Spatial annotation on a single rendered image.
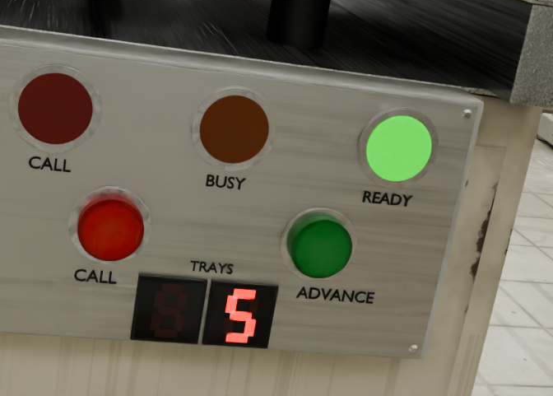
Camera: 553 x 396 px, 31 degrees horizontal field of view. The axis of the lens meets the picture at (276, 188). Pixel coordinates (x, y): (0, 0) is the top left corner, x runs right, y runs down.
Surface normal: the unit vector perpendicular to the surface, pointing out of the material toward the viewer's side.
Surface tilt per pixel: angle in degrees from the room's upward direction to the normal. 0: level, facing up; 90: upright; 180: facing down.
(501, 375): 0
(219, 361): 90
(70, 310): 90
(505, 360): 0
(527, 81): 90
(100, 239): 90
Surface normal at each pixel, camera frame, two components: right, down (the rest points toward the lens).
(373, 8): -0.97, -0.10
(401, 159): 0.19, 0.31
